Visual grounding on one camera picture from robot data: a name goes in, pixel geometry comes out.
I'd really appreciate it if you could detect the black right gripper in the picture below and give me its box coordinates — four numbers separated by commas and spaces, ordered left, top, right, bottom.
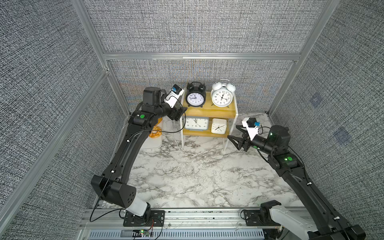
229, 125, 279, 159

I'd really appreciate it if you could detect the black twin-bell alarm clock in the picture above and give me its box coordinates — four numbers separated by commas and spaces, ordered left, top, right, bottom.
186, 82, 206, 108

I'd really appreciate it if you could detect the grey square alarm clock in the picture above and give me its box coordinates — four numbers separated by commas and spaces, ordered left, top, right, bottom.
185, 117, 210, 131

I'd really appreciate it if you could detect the small white square alarm clock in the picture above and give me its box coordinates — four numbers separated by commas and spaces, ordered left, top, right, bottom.
211, 118, 227, 135

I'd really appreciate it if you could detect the white twin-bell alarm clock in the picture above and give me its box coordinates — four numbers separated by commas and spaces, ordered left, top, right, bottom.
211, 79, 236, 108

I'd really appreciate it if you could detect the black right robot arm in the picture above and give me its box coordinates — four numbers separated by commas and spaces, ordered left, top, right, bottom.
228, 124, 366, 240

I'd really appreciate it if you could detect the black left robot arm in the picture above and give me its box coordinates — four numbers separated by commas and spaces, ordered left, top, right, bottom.
91, 85, 187, 221

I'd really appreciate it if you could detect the white rectangular tray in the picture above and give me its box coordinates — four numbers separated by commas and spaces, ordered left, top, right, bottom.
141, 118, 163, 150

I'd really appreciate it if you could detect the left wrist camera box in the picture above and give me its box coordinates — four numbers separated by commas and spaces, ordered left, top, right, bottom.
164, 84, 184, 109

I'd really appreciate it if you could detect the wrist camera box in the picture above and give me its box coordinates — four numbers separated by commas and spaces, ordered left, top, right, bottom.
164, 84, 184, 109
242, 118, 261, 141

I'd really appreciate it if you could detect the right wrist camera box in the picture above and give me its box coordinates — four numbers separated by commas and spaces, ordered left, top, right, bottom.
242, 118, 261, 141

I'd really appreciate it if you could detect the wooden two-tier white-frame shelf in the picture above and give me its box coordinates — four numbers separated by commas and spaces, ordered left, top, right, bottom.
181, 92, 239, 153

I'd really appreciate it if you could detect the glazed bagel ring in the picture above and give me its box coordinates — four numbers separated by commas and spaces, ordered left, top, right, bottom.
149, 125, 163, 139

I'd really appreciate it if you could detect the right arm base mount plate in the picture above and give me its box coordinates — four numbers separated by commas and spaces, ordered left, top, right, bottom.
240, 209, 280, 227

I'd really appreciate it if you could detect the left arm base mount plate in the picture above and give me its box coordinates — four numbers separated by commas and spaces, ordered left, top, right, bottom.
123, 210, 166, 227

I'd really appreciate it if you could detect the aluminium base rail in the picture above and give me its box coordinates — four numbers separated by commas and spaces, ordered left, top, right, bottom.
75, 207, 314, 240

